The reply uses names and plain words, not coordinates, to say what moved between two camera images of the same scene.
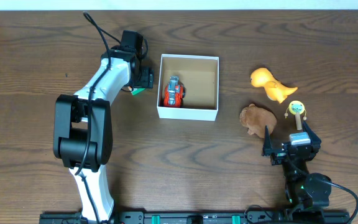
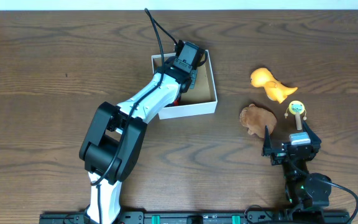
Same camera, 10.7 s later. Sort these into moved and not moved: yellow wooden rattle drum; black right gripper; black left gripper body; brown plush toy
Moved: black left gripper body
Not moved: yellow wooden rattle drum; brown plush toy; black right gripper
